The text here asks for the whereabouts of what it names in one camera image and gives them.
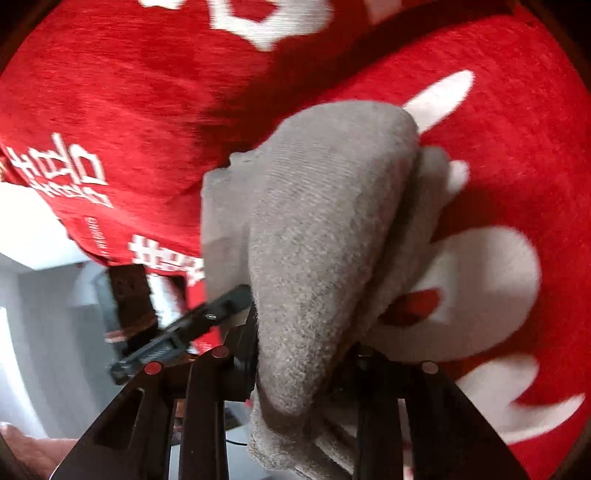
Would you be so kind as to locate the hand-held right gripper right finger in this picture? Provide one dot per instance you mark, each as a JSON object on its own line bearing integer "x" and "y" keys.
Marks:
{"x": 369, "y": 397}

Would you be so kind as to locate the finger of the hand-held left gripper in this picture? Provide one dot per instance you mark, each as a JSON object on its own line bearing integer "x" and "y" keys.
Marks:
{"x": 203, "y": 318}

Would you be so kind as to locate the red pillow with white characters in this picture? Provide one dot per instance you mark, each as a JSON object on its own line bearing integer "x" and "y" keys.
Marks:
{"x": 115, "y": 92}

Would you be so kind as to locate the grey knitted sweater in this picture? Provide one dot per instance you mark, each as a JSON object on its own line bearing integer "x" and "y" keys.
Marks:
{"x": 314, "y": 221}

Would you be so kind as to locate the person's left forearm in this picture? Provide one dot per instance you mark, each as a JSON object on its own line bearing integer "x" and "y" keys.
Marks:
{"x": 32, "y": 452}

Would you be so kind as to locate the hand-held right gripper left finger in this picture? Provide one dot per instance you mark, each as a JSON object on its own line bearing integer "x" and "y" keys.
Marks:
{"x": 240, "y": 369}

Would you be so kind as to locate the red blanket with white print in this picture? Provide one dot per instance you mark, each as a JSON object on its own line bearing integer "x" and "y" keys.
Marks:
{"x": 498, "y": 161}

